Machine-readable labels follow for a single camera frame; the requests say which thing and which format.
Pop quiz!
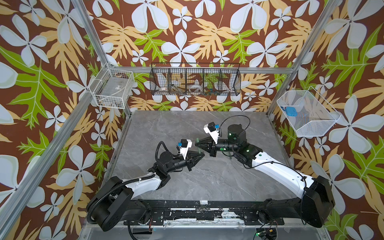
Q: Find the black wire basket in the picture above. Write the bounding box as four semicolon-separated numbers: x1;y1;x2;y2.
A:
149;63;242;96

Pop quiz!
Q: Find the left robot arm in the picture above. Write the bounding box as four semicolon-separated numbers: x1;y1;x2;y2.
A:
87;139;205;232

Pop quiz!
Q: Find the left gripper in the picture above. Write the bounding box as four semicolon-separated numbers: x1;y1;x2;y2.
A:
165;150;204;175

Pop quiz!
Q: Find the white mesh basket right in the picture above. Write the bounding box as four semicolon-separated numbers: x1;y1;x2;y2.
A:
277;87;341;138

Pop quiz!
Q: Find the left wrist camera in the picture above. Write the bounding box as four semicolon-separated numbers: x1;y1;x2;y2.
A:
177;139;192;160

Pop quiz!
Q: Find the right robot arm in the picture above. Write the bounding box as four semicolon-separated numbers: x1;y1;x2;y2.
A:
195;122;335;228

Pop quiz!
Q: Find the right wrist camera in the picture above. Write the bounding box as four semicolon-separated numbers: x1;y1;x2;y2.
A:
204;122;220;144

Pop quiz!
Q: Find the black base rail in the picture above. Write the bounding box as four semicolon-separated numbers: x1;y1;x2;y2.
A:
125;199;285;226

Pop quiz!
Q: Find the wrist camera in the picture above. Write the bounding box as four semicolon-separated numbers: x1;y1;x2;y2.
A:
177;139;192;160
204;122;220;144

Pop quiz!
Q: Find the electronics board with led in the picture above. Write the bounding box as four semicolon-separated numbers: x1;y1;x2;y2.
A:
253;228;278;240

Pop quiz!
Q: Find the green pen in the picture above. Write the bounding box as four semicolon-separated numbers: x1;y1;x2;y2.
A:
195;138;201;154

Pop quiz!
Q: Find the white wire basket left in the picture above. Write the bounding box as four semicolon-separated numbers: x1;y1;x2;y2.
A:
90;64;135;109

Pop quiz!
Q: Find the blue object in basket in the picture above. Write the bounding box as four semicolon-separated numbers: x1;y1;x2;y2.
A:
284;106;298;117

